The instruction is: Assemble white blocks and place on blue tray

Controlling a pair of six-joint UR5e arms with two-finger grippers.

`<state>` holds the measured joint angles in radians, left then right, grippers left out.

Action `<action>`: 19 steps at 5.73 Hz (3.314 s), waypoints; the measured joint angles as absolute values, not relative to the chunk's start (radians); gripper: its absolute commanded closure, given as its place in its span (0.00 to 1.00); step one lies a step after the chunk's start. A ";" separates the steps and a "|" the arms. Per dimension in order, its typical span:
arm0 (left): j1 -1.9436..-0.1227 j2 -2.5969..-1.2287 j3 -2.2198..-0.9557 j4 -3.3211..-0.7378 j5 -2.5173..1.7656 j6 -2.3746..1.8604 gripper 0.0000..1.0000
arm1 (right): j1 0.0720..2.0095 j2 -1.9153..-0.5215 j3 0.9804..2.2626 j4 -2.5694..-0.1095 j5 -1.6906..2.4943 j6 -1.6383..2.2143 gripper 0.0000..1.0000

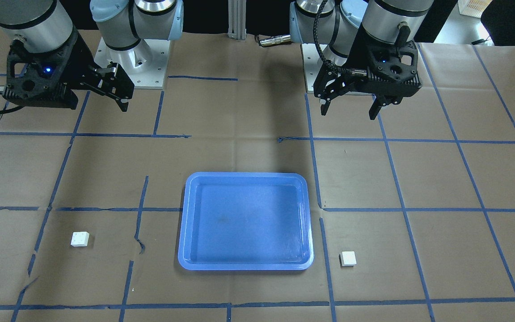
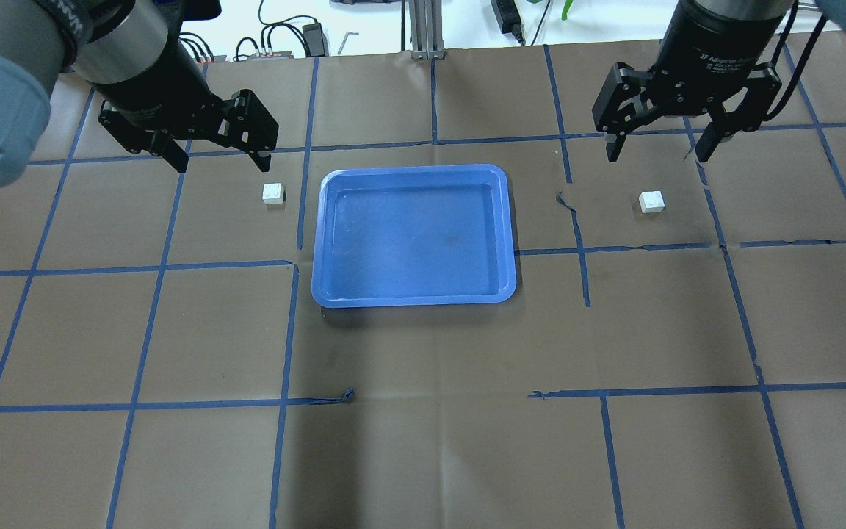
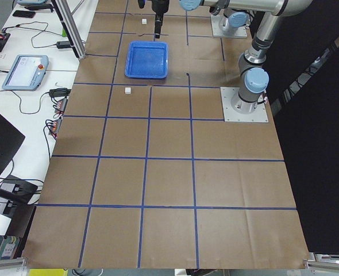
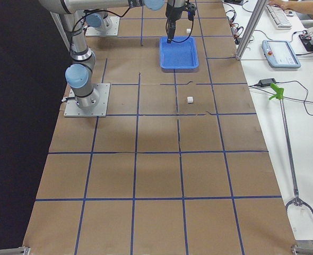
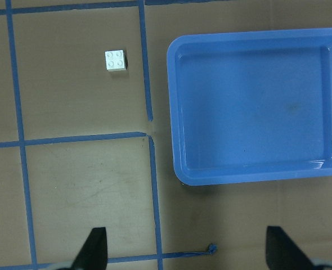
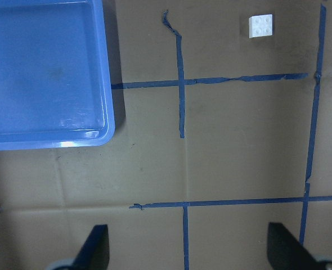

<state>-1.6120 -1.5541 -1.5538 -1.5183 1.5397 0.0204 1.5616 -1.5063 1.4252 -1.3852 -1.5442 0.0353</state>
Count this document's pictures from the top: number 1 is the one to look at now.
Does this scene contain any blue plastic tray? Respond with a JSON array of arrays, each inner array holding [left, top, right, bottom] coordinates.
[[177, 172, 315, 271]]

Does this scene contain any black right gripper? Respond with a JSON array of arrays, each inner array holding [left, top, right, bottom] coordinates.
[[63, 31, 135, 112]]

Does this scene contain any silver cylinder connector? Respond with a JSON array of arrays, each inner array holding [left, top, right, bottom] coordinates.
[[256, 34, 292, 48]]

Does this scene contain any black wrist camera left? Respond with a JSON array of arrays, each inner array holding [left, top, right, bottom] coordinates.
[[361, 40, 422, 97]]

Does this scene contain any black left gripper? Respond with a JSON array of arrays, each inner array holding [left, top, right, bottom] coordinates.
[[313, 43, 402, 120]]

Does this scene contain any black braided cable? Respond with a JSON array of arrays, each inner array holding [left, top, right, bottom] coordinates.
[[313, 0, 367, 77]]

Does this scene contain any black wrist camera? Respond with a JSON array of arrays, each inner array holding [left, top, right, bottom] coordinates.
[[2, 38, 78, 110], [361, 40, 422, 97]]

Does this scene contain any aluminium frame post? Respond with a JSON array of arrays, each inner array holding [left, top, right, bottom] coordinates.
[[227, 0, 247, 41]]

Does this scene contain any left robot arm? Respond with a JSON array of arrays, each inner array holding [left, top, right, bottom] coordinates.
[[289, 0, 433, 120]]

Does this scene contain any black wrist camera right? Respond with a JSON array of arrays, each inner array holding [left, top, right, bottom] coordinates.
[[2, 38, 78, 110]]

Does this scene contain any white flat block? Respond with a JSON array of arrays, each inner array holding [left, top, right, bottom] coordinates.
[[339, 251, 357, 267]]

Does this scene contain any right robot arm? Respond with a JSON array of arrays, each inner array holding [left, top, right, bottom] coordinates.
[[0, 0, 184, 115]]

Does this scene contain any white plastic basket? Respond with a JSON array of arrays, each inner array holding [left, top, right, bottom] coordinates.
[[457, 0, 492, 18]]

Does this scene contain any white studded block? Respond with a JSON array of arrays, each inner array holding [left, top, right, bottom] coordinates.
[[70, 232, 90, 247]]

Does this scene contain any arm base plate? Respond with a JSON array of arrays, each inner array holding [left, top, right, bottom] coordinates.
[[94, 39, 172, 90], [300, 43, 322, 94]]

